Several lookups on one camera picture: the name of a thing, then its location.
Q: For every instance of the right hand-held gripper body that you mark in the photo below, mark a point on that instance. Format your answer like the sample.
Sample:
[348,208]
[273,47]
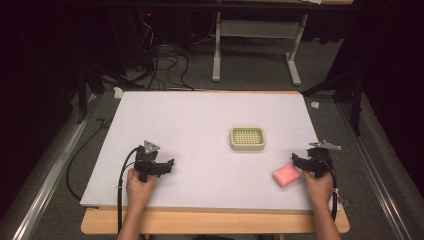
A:
[320,156]

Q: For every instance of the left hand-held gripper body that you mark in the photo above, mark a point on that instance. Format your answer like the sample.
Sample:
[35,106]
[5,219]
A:
[147,159]

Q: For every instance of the pink soap bar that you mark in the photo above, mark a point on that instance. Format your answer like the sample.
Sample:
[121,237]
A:
[286,175]

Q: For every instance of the person's right hand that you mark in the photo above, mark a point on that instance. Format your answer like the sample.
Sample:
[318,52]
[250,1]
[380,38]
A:
[318,190]

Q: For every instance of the person's left hand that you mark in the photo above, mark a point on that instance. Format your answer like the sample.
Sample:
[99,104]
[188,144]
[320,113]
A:
[139,190]

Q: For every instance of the white table mat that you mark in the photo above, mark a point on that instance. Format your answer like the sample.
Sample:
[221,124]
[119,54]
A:
[200,133]

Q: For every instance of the small white paper scrap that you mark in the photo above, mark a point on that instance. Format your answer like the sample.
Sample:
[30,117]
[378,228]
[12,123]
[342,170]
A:
[315,105]

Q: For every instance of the beige soap dish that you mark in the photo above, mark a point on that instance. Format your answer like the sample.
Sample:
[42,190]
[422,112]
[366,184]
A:
[247,138]

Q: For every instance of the black metal stand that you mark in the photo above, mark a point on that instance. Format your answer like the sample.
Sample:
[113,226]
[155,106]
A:
[356,100]
[83,93]

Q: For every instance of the crumpled white paper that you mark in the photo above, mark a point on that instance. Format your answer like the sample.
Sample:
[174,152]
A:
[118,93]

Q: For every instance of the aluminium floor rail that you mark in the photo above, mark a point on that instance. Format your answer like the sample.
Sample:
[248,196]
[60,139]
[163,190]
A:
[376,173]
[53,173]

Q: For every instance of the white metal desk frame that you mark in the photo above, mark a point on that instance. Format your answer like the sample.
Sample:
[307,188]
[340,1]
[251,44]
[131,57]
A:
[218,50]

